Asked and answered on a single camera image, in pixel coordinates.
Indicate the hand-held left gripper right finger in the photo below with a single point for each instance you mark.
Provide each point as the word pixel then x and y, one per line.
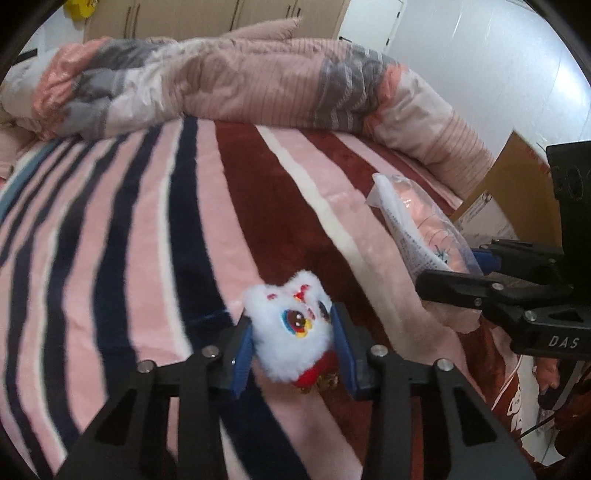
pixel 346 355

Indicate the striped fleece blanket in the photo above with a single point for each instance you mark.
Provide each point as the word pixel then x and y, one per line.
pixel 115 240

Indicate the wooden wardrobe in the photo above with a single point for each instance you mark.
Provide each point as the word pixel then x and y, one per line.
pixel 207 16

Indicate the pink grey patterned duvet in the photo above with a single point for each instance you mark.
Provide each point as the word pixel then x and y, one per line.
pixel 231 87

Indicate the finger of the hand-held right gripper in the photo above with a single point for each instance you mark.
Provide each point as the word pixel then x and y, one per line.
pixel 466 288
pixel 512 256

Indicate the pink pillow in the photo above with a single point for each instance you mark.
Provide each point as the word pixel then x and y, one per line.
pixel 265 30

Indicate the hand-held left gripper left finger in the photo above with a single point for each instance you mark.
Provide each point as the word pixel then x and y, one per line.
pixel 242 364

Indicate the yellow guitar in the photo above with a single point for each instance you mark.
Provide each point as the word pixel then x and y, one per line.
pixel 81 7

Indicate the person's right hand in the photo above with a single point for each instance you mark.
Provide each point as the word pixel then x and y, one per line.
pixel 549 376

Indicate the white lion plush toy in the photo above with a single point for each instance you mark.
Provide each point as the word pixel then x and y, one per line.
pixel 286 341

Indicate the cardboard box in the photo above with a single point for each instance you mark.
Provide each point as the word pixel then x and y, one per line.
pixel 517 175

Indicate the clear plastic bag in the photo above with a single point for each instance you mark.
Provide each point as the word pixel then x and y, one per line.
pixel 415 221

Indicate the white door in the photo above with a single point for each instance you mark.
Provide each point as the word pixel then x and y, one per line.
pixel 369 23

